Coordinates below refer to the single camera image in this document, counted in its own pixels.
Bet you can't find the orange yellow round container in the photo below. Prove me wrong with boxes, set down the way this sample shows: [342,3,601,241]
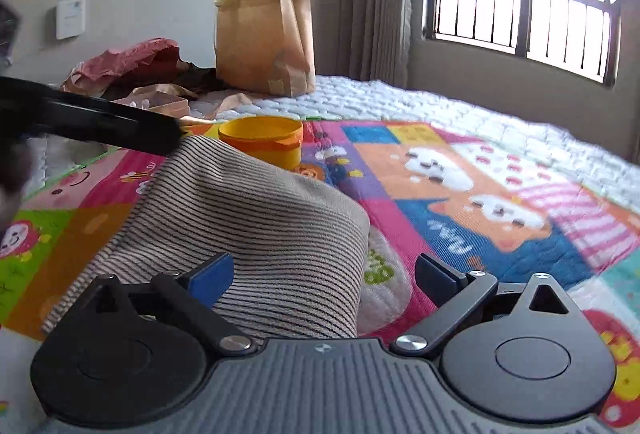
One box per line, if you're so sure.
[218,116,304,171]

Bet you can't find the white wall switch panel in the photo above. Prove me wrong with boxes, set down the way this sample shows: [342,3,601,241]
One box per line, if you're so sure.
[55,0,87,41]

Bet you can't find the dark cloth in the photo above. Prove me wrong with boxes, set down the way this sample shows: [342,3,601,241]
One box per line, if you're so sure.
[102,61,223,102]

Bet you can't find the brown paper bag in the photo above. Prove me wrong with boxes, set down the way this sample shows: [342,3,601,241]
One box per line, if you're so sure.
[214,0,317,99]

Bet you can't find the beige striped knit garment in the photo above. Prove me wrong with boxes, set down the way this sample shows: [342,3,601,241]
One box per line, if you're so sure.
[40,134,372,341]

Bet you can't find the colourful cartoon play mat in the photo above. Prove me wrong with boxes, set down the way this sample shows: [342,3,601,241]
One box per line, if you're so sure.
[0,116,640,434]

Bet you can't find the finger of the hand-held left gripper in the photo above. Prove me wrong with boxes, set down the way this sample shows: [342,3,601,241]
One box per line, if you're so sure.
[42,86,182,158]

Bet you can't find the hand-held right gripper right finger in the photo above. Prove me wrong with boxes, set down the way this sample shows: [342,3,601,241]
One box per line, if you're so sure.
[390,253,583,357]

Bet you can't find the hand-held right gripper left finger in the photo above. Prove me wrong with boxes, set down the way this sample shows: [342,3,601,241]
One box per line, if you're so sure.
[94,251,253,357]

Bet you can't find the beige wrapping paper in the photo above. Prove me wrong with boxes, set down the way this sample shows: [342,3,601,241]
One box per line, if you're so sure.
[60,81,261,122]

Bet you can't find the red crumpled cloth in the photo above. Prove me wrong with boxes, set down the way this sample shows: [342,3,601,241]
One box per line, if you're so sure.
[75,38,188,87]

